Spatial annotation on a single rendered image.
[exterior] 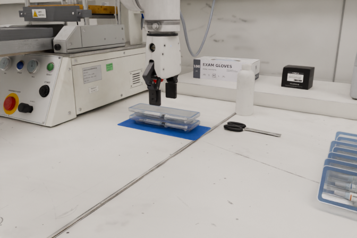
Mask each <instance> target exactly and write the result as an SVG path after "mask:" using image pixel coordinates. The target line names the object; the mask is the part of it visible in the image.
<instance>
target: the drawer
mask: <svg viewBox="0 0 357 238"><path fill-rule="evenodd" d="M54 38H55V37H51V38H36V39H20V40H3V41H0V57H5V56H15V55H24V54H33V53H43V52H52V51H54V44H53V40H54Z"/></svg>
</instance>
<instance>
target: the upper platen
mask: <svg viewBox="0 0 357 238"><path fill-rule="evenodd" d="M70 5H79V6H80V10H82V9H83V6H82V5H81V4H79V0H67V5H31V6H70ZM88 9H89V10H91V11H92V17H91V18H90V19H115V15H114V14H115V7H114V6H102V5H88Z"/></svg>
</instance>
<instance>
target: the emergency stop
mask: <svg viewBox="0 0 357 238"><path fill-rule="evenodd" d="M15 103H16V101H15V98H14V97H11V96H9V97H7V98H6V99H5V101H4V108H5V109H6V110H7V111H11V110H12V109H13V108H14V107H15Z"/></svg>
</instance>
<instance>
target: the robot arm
mask: <svg viewBox="0 0 357 238"><path fill-rule="evenodd" d="M120 1H121V3H122V4H123V5H124V6H125V7H126V8H127V9H128V10H131V11H144V30H145V31H149V33H147V42H146V70H145V71H144V73H143V75H142V77H143V79H144V81H145V83H146V85H147V89H149V104H150V105H154V106H160V105H161V90H159V87H160V83H161V80H162V79H166V80H167V82H168V83H165V95H166V98H173V99H176V98H177V82H178V79H177V77H178V75H179V74H180V72H181V51H180V41H179V36H178V33H176V31H180V0H120ZM153 80H157V81H156V83H155V82H154V81H153Z"/></svg>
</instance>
